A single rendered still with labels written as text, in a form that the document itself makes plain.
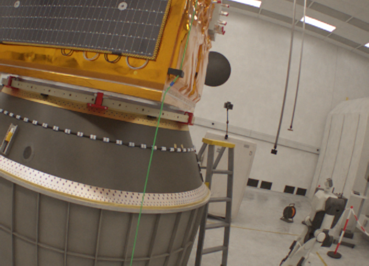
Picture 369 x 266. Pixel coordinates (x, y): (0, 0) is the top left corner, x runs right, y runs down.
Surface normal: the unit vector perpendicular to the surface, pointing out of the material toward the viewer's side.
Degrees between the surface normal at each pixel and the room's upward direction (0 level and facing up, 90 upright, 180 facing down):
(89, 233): 90
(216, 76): 90
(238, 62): 90
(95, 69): 94
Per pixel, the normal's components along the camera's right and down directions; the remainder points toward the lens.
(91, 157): 0.39, -0.34
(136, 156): 0.61, -0.30
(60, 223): 0.20, 0.10
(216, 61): -0.11, 0.03
